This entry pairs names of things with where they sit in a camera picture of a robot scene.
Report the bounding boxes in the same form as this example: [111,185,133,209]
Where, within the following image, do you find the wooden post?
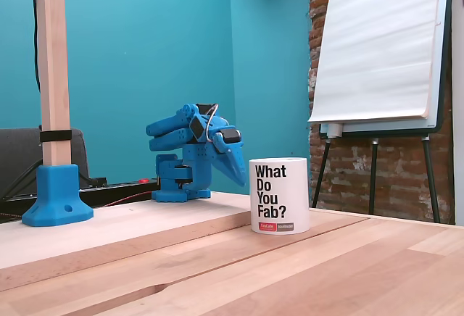
[35,0,73,168]

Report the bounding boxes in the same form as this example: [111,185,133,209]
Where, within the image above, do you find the flip chart easel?
[307,0,456,225]

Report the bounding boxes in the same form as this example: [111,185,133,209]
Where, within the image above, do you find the white paper pad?
[307,0,445,123]

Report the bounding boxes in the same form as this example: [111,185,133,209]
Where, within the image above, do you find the black power strip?
[78,177,160,208]

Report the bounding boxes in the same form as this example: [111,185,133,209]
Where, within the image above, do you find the black strap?
[38,130,73,143]

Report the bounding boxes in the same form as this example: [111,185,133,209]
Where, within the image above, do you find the black cable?
[28,0,41,92]

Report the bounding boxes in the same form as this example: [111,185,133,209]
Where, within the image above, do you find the white printed mug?
[248,156,311,236]

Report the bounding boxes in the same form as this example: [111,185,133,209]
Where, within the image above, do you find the blue post base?
[21,163,94,228]

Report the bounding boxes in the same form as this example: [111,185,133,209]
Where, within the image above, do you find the black chair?
[0,127,90,215]

